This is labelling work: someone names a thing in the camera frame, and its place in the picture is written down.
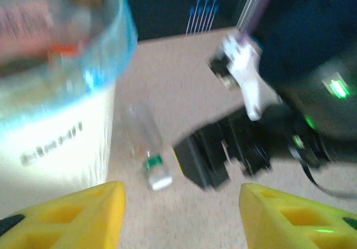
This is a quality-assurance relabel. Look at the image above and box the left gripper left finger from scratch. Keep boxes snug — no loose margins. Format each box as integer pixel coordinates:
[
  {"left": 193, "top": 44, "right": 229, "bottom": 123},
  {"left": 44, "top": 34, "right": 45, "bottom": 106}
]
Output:
[{"left": 0, "top": 181, "right": 126, "bottom": 249}]

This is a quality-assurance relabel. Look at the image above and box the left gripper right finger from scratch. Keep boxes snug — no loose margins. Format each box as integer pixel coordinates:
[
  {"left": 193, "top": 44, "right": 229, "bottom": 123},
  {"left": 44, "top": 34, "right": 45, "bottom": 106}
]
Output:
[{"left": 240, "top": 183, "right": 357, "bottom": 249}]

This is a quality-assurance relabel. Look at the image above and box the tall cola bottle red cap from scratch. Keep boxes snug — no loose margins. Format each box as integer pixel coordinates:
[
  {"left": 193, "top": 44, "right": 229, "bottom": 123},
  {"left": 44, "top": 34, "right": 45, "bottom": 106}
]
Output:
[{"left": 47, "top": 44, "right": 79, "bottom": 58}]

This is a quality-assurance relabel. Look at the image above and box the pink plastic bottle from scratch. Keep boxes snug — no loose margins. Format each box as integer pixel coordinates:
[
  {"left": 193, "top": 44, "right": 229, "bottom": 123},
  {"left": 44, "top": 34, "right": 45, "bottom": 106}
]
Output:
[{"left": 0, "top": 0, "right": 55, "bottom": 65}]

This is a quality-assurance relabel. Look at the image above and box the white ribbed waste bin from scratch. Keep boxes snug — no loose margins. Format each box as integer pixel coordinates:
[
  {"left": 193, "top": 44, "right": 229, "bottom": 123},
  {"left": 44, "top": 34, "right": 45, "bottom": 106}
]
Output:
[{"left": 0, "top": 0, "right": 139, "bottom": 188}]

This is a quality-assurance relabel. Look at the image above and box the blue plastic bin liner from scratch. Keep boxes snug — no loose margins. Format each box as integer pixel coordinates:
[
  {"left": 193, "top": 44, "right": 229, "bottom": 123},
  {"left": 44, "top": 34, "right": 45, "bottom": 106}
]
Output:
[{"left": 0, "top": 0, "right": 139, "bottom": 138}]

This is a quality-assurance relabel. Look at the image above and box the clear bottle green label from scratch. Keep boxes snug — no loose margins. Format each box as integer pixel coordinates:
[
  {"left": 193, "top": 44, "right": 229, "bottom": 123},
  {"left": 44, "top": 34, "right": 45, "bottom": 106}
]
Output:
[{"left": 121, "top": 103, "right": 173, "bottom": 191}]

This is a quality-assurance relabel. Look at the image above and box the aluminium frame post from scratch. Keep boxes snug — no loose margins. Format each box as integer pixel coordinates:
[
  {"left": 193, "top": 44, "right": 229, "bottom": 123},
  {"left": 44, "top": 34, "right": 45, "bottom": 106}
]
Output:
[{"left": 237, "top": 0, "right": 277, "bottom": 35}]

